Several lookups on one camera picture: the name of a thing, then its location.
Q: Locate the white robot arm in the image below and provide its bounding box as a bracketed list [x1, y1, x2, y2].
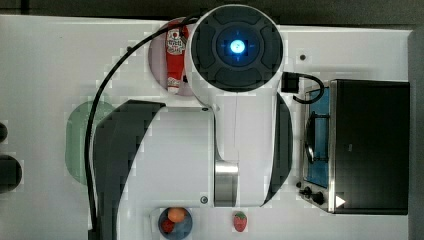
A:
[91, 5, 293, 240]

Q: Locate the red ketchup bottle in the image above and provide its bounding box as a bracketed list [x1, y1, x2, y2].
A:
[165, 21, 189, 94]

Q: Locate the red toy strawberry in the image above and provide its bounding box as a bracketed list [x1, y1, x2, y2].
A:
[233, 211, 248, 232]

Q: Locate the black toaster oven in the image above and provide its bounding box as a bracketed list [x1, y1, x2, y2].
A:
[297, 79, 410, 215]

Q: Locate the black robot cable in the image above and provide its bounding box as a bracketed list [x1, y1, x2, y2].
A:
[83, 13, 201, 234]

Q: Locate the blue small bowl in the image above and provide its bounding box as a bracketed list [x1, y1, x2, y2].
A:
[157, 208, 193, 240]

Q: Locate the pink oval plate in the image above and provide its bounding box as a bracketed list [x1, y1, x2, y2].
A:
[148, 31, 193, 97]

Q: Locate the red toy fruit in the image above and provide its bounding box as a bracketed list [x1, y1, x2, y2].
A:
[161, 219, 175, 233]

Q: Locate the black round stand base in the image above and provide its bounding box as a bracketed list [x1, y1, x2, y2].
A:
[0, 155, 22, 193]

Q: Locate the orange toy fruit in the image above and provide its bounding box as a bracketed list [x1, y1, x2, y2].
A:
[167, 207, 186, 223]

